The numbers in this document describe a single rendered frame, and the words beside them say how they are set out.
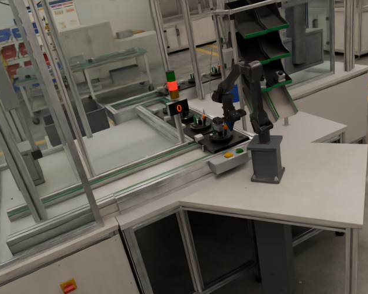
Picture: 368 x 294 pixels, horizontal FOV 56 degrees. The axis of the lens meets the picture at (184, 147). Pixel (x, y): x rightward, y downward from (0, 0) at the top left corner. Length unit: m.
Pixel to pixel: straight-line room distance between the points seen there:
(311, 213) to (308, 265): 1.03
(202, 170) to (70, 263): 0.80
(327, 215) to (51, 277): 1.27
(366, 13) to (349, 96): 3.90
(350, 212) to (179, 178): 0.82
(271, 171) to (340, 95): 1.77
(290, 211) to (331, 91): 1.88
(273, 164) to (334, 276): 1.03
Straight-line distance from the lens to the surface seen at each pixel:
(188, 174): 1.84
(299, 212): 1.60
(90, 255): 1.80
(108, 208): 1.77
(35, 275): 1.81
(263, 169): 1.77
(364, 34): 7.31
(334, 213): 1.60
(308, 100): 3.14
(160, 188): 1.80
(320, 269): 2.56
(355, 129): 3.70
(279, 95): 2.27
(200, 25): 11.22
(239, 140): 2.02
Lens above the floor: 1.83
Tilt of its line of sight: 25 degrees down
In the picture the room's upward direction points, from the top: 12 degrees counter-clockwise
